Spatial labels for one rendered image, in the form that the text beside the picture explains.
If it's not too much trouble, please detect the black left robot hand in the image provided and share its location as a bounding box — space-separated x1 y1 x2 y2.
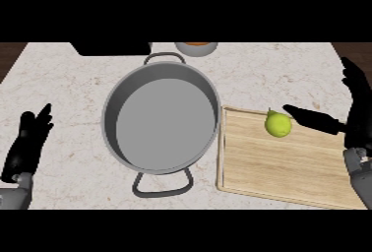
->
0 102 54 184

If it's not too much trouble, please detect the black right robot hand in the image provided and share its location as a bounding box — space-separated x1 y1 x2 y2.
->
281 56 372 151

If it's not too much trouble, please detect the green pear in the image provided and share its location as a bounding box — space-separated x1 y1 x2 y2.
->
262 107 293 139

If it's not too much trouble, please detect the pale wooden tray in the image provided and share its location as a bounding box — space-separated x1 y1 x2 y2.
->
215 104 368 211

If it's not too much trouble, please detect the grey metal pot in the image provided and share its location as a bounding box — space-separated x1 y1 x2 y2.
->
100 51 224 199

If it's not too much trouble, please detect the black appliance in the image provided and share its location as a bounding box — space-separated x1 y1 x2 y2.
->
69 42 153 57

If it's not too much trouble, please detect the white bowl with orange content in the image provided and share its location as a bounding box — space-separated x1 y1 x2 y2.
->
174 42 219 58

